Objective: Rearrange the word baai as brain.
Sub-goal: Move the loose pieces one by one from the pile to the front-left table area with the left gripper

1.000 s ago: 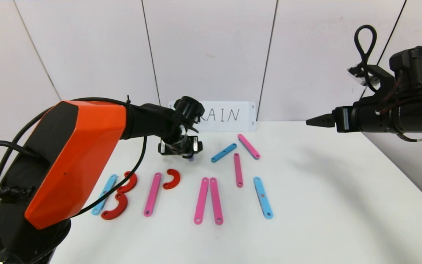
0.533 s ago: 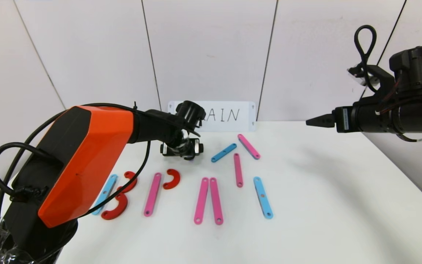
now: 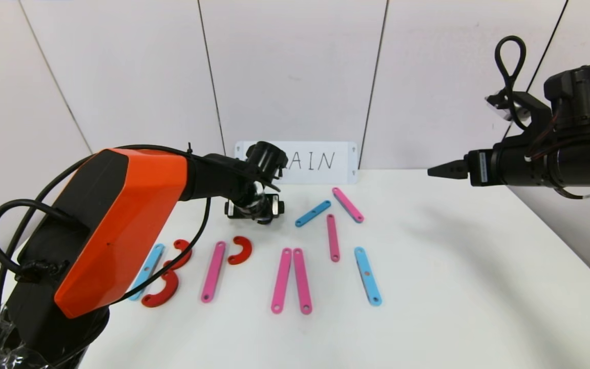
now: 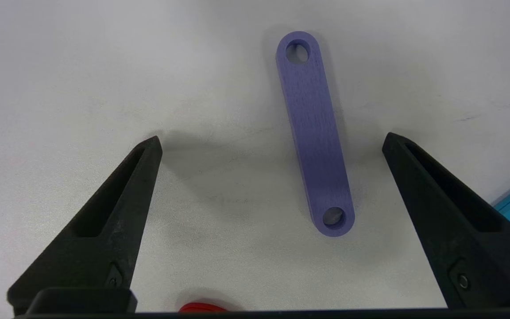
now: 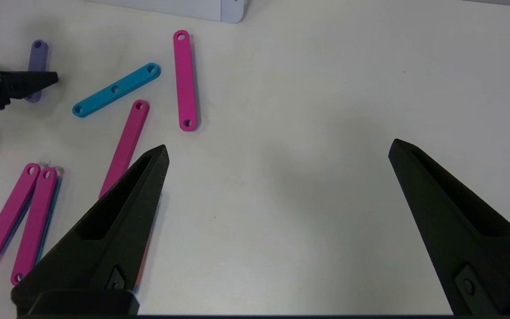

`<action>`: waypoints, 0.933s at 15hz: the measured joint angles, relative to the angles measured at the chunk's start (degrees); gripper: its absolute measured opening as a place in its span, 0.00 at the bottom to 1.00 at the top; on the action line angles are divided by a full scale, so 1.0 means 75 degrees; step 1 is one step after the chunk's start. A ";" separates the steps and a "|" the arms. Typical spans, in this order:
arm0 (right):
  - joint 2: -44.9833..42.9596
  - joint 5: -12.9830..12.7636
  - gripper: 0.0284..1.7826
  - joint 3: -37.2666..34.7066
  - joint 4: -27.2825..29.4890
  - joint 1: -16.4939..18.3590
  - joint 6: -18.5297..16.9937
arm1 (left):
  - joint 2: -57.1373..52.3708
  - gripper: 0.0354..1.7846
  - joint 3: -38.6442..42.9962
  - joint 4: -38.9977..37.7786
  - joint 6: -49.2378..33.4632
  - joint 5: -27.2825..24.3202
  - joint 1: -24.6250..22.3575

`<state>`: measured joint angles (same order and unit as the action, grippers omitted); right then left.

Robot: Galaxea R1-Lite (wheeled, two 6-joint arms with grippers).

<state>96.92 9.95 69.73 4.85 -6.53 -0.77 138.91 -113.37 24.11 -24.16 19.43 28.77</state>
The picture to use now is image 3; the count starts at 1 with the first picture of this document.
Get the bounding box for short blue bar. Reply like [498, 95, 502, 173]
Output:
[295, 200, 332, 228]

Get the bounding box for pink bar with grey underside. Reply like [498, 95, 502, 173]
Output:
[332, 188, 365, 223]

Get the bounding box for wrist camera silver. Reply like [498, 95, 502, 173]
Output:
[484, 92, 531, 121]
[250, 182, 270, 207]

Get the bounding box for long pink bar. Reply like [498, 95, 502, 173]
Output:
[271, 248, 293, 314]
[327, 214, 341, 262]
[201, 241, 226, 303]
[293, 248, 313, 314]

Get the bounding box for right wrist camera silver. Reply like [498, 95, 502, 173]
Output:
[484, 92, 531, 121]

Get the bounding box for long blue bar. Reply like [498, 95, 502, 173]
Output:
[354, 247, 382, 306]
[130, 244, 165, 301]

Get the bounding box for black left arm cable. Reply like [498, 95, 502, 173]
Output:
[0, 143, 283, 318]

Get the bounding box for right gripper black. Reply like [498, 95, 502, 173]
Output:
[427, 146, 548, 187]

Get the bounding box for black looped camera cable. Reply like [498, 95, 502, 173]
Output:
[494, 36, 529, 130]

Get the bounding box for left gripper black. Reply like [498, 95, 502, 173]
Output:
[224, 193, 285, 225]

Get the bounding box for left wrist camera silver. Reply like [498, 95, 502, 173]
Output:
[250, 182, 270, 207]

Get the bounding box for small red curved piece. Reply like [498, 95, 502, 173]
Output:
[227, 236, 253, 265]

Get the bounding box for white BRAIN sign card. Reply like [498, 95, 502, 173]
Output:
[235, 141, 358, 185]

